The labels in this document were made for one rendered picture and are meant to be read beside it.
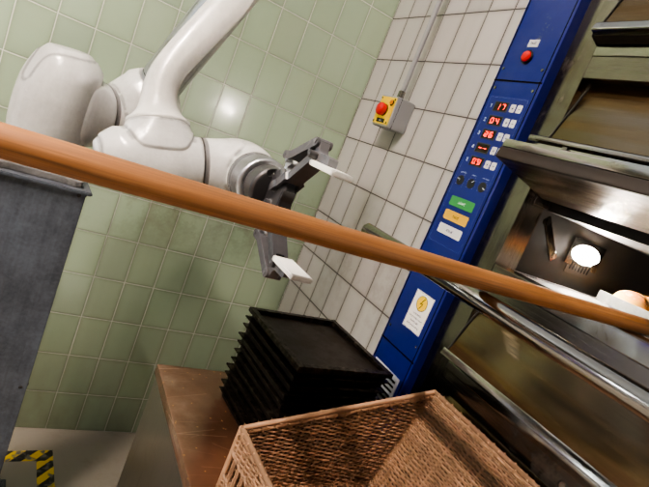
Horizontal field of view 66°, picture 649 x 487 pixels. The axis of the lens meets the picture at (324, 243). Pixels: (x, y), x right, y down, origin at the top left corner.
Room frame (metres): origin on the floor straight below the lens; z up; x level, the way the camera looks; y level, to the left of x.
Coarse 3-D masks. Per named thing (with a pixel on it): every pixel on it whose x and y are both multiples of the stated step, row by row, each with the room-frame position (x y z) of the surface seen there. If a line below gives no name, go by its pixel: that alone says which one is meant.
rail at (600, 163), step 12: (504, 144) 1.10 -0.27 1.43; (516, 144) 1.08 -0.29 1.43; (528, 144) 1.06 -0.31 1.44; (552, 156) 1.00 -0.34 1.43; (564, 156) 0.98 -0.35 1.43; (576, 156) 0.96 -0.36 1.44; (588, 156) 0.94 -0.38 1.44; (600, 168) 0.91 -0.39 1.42; (612, 168) 0.89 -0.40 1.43; (624, 168) 0.87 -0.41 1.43; (636, 168) 0.86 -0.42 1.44; (648, 180) 0.83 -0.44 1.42
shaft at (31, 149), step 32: (0, 128) 0.40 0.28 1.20; (32, 160) 0.41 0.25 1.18; (64, 160) 0.42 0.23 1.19; (96, 160) 0.44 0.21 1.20; (128, 160) 0.46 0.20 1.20; (128, 192) 0.46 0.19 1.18; (160, 192) 0.47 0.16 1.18; (192, 192) 0.48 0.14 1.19; (224, 192) 0.51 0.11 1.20; (256, 224) 0.52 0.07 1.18; (288, 224) 0.54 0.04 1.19; (320, 224) 0.56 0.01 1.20; (384, 256) 0.61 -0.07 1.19; (416, 256) 0.64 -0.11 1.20; (480, 288) 0.71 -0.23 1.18; (512, 288) 0.73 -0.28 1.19; (544, 288) 0.78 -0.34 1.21; (608, 320) 0.87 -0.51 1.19; (640, 320) 0.93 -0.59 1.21
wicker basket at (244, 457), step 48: (240, 432) 0.88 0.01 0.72; (288, 432) 0.95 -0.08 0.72; (336, 432) 1.01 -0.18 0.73; (384, 432) 1.08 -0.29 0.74; (432, 432) 1.08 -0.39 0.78; (480, 432) 1.01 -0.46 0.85; (240, 480) 0.83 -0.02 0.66; (288, 480) 0.97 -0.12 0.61; (336, 480) 1.04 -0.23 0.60; (384, 480) 1.08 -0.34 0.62; (432, 480) 1.01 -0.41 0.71; (480, 480) 0.95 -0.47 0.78; (528, 480) 0.89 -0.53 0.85
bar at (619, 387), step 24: (456, 288) 0.76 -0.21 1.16; (480, 312) 0.71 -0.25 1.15; (504, 312) 0.68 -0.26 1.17; (528, 336) 0.63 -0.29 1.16; (552, 336) 0.61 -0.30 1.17; (576, 360) 0.57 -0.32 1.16; (600, 360) 0.57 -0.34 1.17; (600, 384) 0.54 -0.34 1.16; (624, 384) 0.53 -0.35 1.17; (648, 408) 0.50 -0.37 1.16
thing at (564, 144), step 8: (528, 136) 1.12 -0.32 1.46; (536, 136) 1.10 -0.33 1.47; (544, 136) 1.09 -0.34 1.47; (552, 144) 1.07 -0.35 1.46; (560, 144) 1.05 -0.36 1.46; (568, 144) 1.03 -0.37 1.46; (576, 144) 1.02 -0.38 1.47; (584, 144) 1.01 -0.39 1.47; (584, 152) 1.00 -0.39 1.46; (592, 152) 0.99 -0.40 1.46; (600, 152) 0.97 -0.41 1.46; (608, 152) 0.96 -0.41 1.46; (616, 152) 0.95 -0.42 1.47; (624, 152) 0.94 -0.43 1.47; (624, 160) 0.93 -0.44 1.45; (632, 160) 0.92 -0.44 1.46; (640, 160) 0.91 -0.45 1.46; (648, 160) 0.89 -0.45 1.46
